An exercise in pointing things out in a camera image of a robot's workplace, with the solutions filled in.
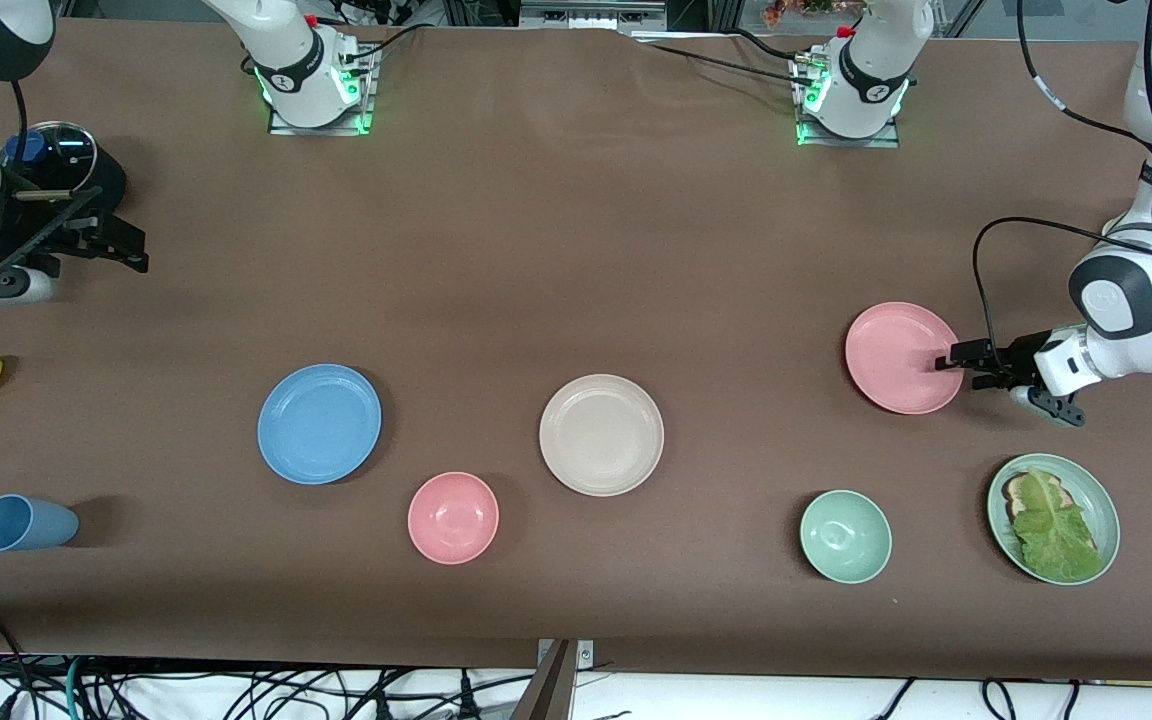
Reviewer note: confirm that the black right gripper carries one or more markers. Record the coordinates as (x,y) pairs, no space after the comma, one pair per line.
(88,189)

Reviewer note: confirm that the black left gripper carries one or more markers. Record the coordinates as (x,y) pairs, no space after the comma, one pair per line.
(1017,361)

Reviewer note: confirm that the pink plate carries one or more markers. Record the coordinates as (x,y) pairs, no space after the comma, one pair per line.
(891,355)

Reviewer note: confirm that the blue plate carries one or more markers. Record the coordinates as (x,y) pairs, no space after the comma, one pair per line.
(319,424)

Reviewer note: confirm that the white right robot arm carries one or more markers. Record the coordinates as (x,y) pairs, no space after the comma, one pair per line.
(291,60)

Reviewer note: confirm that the glass lid blue knob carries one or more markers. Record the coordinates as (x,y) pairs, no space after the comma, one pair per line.
(66,150)

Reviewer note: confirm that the toasted bread slice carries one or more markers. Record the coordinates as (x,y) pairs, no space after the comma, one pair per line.
(1016,490)

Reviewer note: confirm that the green plate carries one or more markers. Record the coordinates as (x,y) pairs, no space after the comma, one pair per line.
(1098,497)

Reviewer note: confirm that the green lettuce leaf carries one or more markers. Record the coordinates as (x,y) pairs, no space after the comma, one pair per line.
(1056,535)

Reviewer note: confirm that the small green bowl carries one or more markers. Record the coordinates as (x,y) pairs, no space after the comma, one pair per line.
(846,536)

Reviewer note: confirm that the blue cup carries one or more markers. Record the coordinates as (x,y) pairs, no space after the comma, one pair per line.
(26,524)

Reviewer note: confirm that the beige plate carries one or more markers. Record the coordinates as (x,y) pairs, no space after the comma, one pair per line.
(601,435)

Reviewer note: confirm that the orange flower decoration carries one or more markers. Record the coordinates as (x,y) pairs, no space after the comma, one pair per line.
(786,10)

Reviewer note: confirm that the small pink bowl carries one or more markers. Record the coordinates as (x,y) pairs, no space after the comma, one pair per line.
(453,518)

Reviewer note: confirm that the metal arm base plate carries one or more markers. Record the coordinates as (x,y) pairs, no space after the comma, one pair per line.
(881,141)
(286,127)

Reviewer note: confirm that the aluminium frame bar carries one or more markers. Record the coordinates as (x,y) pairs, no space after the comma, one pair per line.
(586,15)

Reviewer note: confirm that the grey table edge bracket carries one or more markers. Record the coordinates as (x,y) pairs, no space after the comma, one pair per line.
(556,690)

